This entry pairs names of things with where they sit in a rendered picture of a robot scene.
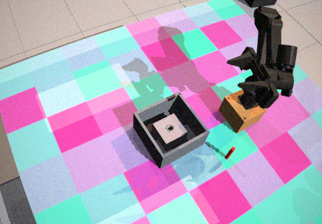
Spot pink square plate with hole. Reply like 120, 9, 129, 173
152, 113, 188, 149

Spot red peg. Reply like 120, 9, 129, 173
225, 147, 235, 159

